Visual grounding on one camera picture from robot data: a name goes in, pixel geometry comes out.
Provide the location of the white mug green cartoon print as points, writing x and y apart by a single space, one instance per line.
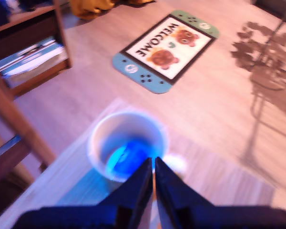
97 143

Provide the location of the blue coffee capsule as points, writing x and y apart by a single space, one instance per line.
124 159

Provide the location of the wooden chair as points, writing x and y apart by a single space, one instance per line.
19 124

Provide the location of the wooden bookshelf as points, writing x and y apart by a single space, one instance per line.
59 35

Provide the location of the welcome doormat game console print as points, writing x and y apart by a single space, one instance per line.
166 50

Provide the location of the orange curtain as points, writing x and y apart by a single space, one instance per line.
90 8

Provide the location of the stack of books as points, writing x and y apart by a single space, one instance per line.
33 59

